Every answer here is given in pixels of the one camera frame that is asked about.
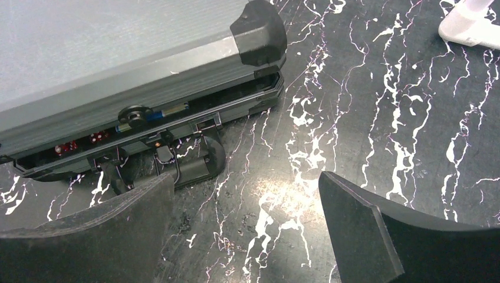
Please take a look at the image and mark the white PVC pipe frame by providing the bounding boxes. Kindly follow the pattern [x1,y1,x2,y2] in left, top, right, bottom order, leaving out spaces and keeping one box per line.
[438,0,499,50]

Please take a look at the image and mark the red dice in case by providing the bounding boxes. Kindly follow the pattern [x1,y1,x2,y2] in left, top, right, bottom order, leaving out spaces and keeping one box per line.
[54,140,78,156]

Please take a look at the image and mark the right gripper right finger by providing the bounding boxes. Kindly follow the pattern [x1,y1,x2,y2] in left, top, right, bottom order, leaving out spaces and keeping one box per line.
[318,172,499,282]

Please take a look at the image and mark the red dice pair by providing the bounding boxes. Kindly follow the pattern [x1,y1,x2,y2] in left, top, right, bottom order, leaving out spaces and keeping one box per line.
[89,131,109,144]

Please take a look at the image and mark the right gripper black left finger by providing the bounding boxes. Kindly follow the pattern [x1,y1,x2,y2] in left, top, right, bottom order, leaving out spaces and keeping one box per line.
[1,173,174,282]

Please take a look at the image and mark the black foam-lined poker case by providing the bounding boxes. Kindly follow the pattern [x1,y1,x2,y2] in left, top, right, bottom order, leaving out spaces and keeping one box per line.
[1,1,288,194]

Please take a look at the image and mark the blue playing card box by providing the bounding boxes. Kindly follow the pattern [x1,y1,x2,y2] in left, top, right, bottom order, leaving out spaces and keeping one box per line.
[115,103,189,133]

